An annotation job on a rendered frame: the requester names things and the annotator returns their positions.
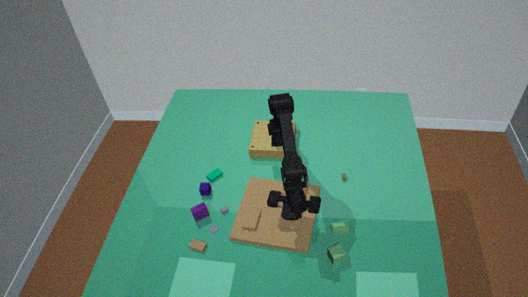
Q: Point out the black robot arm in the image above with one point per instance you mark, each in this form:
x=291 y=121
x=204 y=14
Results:
x=292 y=170

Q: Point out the small green cube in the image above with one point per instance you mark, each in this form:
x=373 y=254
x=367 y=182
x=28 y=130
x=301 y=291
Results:
x=336 y=254

